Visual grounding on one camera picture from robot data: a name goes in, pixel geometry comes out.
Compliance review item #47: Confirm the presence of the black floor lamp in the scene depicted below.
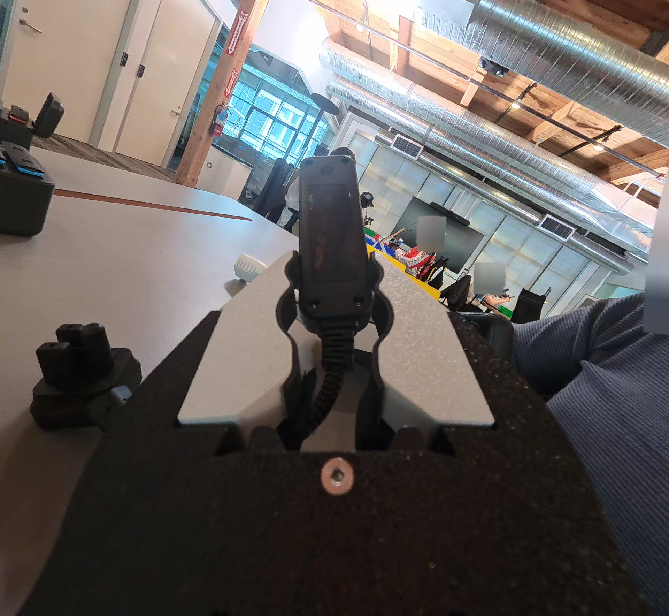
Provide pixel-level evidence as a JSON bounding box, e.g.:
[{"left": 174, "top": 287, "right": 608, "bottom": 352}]
[{"left": 310, "top": 92, "right": 341, "bottom": 157}]

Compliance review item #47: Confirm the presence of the black angled plug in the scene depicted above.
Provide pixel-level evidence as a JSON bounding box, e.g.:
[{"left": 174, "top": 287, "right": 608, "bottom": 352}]
[{"left": 30, "top": 321, "right": 143, "bottom": 431}]

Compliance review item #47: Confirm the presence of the person's right forearm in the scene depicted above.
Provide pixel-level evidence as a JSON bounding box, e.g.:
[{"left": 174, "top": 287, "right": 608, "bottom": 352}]
[{"left": 509, "top": 291, "right": 669, "bottom": 616}]

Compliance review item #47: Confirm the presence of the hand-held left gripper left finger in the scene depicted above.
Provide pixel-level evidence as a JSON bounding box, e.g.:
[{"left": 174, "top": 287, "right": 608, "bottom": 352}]
[{"left": 178, "top": 250, "right": 301, "bottom": 436}]

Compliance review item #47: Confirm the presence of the white recycling bin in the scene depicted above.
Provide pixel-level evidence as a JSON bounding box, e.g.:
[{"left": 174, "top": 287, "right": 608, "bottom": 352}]
[{"left": 198, "top": 147, "right": 254, "bottom": 201}]

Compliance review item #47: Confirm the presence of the cream double door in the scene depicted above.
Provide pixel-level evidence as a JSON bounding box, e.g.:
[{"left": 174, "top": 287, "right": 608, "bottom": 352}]
[{"left": 112, "top": 0, "right": 223, "bottom": 168}]

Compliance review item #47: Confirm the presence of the cream single door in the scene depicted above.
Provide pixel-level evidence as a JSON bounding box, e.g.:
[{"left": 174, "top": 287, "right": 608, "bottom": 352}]
[{"left": 0, "top": 0, "right": 155, "bottom": 143}]

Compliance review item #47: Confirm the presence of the black wall screen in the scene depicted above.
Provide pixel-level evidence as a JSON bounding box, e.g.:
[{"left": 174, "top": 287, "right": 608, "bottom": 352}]
[{"left": 391, "top": 196, "right": 486, "bottom": 276}]

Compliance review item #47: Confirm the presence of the black battery charger case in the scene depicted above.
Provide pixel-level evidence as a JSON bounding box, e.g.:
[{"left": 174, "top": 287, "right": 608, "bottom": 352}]
[
  {"left": 0, "top": 140, "right": 56, "bottom": 237},
  {"left": 0, "top": 92, "right": 66, "bottom": 152}
]

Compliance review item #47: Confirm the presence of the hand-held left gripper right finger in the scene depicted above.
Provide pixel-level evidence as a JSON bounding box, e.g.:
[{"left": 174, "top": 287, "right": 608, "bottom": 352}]
[{"left": 369, "top": 251, "right": 495, "bottom": 438}]

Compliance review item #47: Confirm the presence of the wooden post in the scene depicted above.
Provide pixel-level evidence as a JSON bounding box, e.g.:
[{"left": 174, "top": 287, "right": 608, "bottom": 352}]
[{"left": 174, "top": 0, "right": 289, "bottom": 189}]

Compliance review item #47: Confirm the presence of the white power plug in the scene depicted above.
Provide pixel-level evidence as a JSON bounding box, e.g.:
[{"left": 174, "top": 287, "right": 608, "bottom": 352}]
[{"left": 233, "top": 253, "right": 268, "bottom": 281}]

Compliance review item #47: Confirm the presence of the black power strip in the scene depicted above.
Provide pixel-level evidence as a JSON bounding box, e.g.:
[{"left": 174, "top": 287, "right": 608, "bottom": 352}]
[{"left": 297, "top": 154, "right": 375, "bottom": 335}]

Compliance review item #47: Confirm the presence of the large silver air duct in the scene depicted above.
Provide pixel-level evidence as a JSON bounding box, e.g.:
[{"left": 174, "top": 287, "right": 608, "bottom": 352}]
[{"left": 421, "top": 0, "right": 669, "bottom": 149}]

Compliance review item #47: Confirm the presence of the black braided power strip cable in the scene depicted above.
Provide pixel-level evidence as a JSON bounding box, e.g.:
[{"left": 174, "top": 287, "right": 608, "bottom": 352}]
[{"left": 298, "top": 319, "right": 357, "bottom": 452}]

